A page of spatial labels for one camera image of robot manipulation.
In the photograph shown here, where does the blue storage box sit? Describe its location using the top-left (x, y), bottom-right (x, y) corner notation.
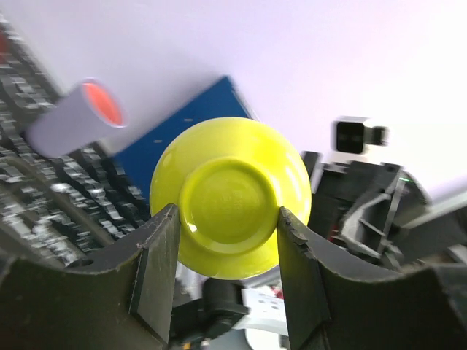
top-left (113, 75), bottom-right (260, 205)

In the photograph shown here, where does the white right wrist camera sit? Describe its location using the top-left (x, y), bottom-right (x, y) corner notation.
top-left (331, 116), bottom-right (389, 155)

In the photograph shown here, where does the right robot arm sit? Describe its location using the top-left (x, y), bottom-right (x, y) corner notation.
top-left (302, 152), bottom-right (466, 270)

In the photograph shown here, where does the yellow-green bowl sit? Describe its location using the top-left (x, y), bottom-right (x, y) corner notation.
top-left (150, 117), bottom-right (312, 280)

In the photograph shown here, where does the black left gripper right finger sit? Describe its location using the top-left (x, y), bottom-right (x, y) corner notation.
top-left (277, 208), bottom-right (466, 349)

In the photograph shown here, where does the lavender plastic cup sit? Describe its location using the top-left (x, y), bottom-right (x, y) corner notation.
top-left (24, 79), bottom-right (128, 158)

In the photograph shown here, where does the pink plastic cup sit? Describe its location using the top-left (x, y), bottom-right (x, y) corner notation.
top-left (82, 82), bottom-right (123, 126)

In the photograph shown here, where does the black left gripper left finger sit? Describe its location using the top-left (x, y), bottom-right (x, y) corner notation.
top-left (1, 204), bottom-right (180, 349)

